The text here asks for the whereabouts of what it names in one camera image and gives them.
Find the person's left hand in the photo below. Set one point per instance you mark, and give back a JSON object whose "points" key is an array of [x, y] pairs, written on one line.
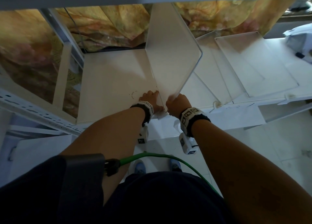
{"points": [[152, 101]]}

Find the person's right hand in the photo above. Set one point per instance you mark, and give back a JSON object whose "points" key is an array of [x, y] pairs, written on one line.
{"points": [[179, 104]]}

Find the person's right fingers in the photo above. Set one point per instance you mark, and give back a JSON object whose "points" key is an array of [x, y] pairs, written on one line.
{"points": [[169, 106]]}

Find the person's left fingers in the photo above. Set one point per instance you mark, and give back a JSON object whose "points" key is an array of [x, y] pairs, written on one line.
{"points": [[152, 93]]}

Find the clear acrylic divider panel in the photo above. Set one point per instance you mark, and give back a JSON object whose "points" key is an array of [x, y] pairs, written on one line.
{"points": [[212, 70], [256, 62], [170, 50]]}

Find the person's left forearm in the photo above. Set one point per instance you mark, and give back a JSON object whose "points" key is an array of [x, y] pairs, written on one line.
{"points": [[114, 138]]}

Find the person's right forearm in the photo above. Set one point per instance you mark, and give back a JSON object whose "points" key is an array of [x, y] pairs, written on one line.
{"points": [[243, 172]]}

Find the black marker wristband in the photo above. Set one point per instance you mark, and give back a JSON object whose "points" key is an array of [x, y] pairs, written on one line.
{"points": [[191, 116], [147, 108]]}

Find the blue shoe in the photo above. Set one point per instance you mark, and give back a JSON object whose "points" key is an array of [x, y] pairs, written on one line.
{"points": [[175, 165], [140, 167]]}

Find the white paper sheet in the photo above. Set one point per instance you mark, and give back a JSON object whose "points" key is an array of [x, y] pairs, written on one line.
{"points": [[238, 116]]}

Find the dark blue clothing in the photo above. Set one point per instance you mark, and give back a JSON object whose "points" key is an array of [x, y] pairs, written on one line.
{"points": [[165, 199]]}

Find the white rack upright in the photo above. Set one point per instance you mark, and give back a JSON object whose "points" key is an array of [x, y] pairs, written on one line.
{"points": [[63, 36]]}

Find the white perforated rack beam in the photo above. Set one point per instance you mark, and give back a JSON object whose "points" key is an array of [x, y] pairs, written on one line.
{"points": [[36, 110]]}

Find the yellow floral cloth backdrop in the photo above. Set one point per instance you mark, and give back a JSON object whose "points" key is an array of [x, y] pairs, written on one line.
{"points": [[31, 55]]}

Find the white plastic bag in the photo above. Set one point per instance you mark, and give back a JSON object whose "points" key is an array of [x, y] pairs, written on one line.
{"points": [[299, 39]]}

